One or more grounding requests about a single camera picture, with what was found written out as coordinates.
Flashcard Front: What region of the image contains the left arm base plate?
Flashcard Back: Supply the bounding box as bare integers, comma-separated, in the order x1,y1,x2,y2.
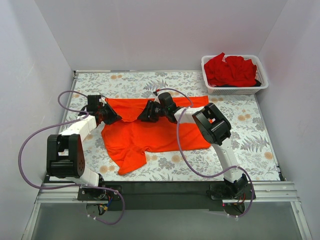
77,187,120,201

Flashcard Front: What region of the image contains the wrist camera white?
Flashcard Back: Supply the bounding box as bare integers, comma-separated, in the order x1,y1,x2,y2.
99,97,107,104
153,91,161,104

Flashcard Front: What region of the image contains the orange t shirt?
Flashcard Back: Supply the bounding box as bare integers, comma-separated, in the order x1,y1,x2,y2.
101,98,210,175

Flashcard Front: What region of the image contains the black garment in basket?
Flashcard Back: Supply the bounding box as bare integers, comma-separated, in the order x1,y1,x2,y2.
219,79,262,88

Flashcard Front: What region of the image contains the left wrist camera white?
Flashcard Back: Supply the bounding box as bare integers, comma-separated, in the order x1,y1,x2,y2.
99,97,107,104

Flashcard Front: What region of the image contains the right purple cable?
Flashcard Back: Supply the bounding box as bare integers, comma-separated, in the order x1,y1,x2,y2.
152,87,256,218

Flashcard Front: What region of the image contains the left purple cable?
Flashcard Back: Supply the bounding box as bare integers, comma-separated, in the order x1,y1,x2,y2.
18,90,126,225

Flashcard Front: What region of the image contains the red shirts pile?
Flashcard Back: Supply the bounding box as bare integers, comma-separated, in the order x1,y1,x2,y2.
204,52,257,88

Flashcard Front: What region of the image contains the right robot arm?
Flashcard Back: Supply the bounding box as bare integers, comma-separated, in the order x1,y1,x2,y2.
137,92,249,198

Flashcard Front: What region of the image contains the aluminium frame rail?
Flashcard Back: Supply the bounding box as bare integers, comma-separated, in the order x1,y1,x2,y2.
36,181,300,203

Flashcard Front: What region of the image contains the white plastic basket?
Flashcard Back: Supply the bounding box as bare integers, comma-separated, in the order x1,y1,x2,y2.
201,54,269,95

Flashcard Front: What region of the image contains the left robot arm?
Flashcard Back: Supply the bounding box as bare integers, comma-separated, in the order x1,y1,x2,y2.
46,95,122,187

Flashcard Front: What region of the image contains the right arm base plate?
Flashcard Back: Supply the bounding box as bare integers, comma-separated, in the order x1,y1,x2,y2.
206,181,256,200

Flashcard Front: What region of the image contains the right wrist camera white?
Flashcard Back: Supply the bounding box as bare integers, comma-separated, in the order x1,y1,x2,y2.
153,91,161,104

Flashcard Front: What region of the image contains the purple cable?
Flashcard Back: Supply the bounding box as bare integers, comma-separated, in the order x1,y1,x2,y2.
18,90,126,225
152,87,256,218

